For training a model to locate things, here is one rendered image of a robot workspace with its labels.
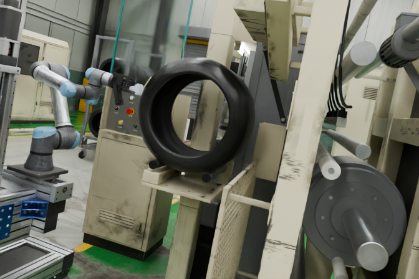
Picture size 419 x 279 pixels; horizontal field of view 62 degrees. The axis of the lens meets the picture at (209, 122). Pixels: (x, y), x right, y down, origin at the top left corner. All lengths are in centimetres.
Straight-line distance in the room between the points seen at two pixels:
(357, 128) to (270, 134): 318
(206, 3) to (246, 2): 1063
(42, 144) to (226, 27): 121
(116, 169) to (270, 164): 125
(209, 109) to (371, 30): 936
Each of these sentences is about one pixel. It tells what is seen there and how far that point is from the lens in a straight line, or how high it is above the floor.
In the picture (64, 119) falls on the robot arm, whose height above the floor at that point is 100.
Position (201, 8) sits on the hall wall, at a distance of 1207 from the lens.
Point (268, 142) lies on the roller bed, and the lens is 191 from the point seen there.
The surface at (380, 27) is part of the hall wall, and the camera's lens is 1117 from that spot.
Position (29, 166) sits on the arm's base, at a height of 74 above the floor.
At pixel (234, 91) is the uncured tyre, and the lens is 162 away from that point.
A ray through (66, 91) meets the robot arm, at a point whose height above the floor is 118.
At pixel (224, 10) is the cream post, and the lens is 211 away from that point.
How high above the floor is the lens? 127
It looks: 4 degrees down
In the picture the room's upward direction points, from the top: 11 degrees clockwise
